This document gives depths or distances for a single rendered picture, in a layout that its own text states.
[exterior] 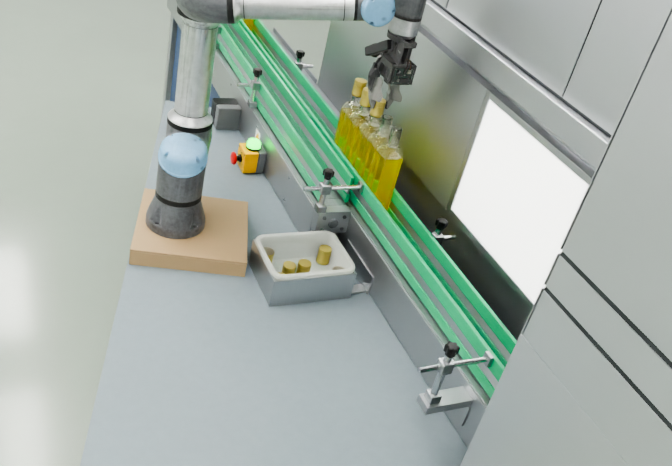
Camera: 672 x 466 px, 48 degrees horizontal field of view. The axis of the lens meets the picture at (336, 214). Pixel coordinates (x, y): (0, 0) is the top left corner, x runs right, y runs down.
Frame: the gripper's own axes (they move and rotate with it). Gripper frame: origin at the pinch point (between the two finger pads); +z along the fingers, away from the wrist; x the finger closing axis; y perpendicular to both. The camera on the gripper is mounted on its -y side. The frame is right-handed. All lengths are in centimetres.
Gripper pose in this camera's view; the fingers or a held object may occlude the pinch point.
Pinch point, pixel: (379, 102)
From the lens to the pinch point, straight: 199.4
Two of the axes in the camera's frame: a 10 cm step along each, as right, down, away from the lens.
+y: 3.9, 5.7, -7.3
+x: 9.0, -0.6, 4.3
